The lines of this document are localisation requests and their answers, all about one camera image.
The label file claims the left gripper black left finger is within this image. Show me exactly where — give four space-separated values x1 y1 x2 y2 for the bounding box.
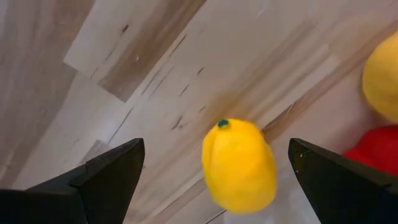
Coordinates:
0 138 146 224

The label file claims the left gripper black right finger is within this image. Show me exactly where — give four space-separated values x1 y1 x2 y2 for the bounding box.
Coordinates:
287 138 398 224

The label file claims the yellow bell pepper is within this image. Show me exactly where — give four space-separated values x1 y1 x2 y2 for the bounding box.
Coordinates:
201 118 278 215

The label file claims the red bell pepper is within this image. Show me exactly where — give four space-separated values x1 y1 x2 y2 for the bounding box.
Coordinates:
343 125 398 177

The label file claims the yellow lemon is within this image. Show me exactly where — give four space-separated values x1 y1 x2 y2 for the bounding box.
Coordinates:
361 30 398 124

